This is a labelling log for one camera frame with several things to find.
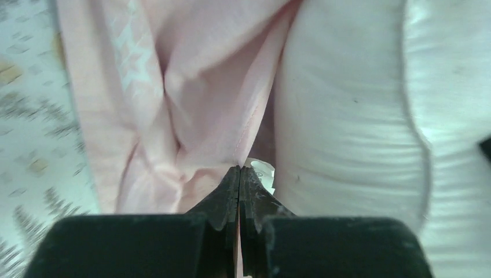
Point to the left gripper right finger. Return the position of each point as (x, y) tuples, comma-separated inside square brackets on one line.
[(277, 243)]

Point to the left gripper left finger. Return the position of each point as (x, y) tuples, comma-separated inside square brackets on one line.
[(199, 243)]

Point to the pink purple pillowcase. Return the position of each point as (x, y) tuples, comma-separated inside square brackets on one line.
[(170, 94)]

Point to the white pillow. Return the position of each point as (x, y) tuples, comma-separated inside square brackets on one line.
[(378, 109)]

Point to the floral table cloth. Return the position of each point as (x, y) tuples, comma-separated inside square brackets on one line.
[(44, 174)]

